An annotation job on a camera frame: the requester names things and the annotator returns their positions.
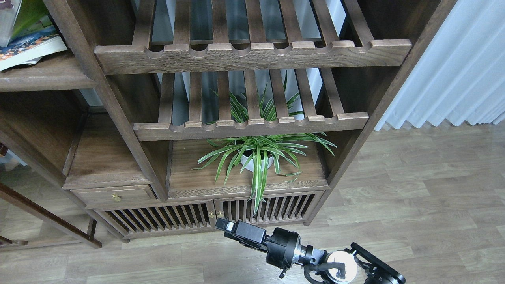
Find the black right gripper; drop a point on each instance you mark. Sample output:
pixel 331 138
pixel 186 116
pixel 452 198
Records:
pixel 283 247

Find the colourful 300 paperback book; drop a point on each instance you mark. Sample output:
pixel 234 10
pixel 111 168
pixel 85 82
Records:
pixel 28 48

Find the maroon book white characters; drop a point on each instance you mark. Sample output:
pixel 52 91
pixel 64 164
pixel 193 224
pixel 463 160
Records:
pixel 9 10

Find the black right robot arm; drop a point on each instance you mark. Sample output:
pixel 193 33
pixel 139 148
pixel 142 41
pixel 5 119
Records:
pixel 343 265

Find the white plant pot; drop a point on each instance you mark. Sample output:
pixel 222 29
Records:
pixel 249 163

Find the green spider plant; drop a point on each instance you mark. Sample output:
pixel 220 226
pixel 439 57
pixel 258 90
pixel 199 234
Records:
pixel 281 146

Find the dark wooden bookshelf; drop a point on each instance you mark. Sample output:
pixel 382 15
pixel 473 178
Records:
pixel 129 108

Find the white pleated curtain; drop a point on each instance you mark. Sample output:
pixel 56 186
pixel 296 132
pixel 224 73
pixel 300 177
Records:
pixel 461 75

